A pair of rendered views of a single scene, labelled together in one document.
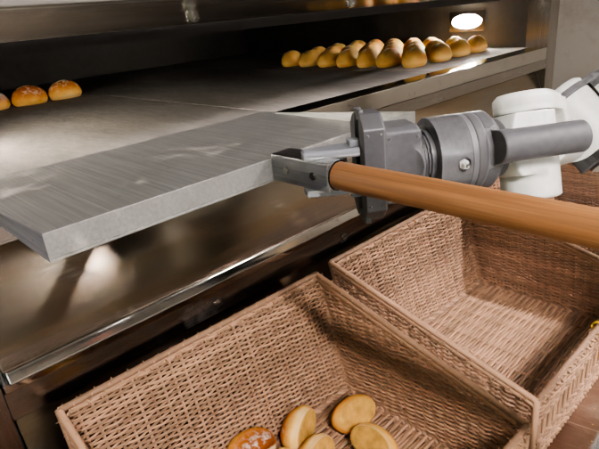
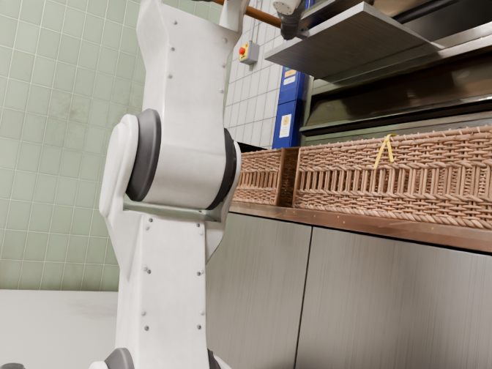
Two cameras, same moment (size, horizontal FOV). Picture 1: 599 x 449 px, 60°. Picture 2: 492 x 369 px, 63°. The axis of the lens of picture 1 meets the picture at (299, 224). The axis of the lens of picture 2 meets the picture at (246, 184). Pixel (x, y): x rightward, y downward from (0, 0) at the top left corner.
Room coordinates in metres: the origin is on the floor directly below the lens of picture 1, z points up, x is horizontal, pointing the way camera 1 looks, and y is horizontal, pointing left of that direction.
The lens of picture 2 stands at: (0.78, -1.36, 0.56)
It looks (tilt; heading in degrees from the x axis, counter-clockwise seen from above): 3 degrees up; 103
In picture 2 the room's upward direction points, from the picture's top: 8 degrees clockwise
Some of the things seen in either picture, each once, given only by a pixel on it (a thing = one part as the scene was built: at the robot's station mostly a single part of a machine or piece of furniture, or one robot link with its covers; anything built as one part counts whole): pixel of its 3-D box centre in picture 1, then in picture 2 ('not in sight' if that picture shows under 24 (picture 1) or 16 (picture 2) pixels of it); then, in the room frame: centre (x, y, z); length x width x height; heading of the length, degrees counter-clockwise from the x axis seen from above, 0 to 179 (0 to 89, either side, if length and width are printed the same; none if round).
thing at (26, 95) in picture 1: (28, 94); not in sight; (1.58, 0.75, 1.21); 0.10 x 0.07 x 0.06; 129
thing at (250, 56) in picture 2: not in sight; (249, 53); (0.17, 0.86, 1.46); 0.10 x 0.07 x 0.10; 132
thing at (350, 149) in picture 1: (330, 149); not in sight; (0.55, -0.04, 1.22); 0.06 x 0.03 x 0.02; 97
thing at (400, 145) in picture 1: (411, 159); (290, 12); (0.56, -0.13, 1.20); 0.12 x 0.10 x 0.13; 97
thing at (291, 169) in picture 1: (308, 168); (294, 29); (0.56, -0.02, 1.20); 0.09 x 0.04 x 0.03; 42
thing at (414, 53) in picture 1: (382, 51); not in sight; (1.93, -0.35, 1.21); 0.61 x 0.48 x 0.06; 42
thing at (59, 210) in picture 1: (197, 149); (343, 50); (0.73, 0.13, 1.19); 0.55 x 0.36 x 0.03; 132
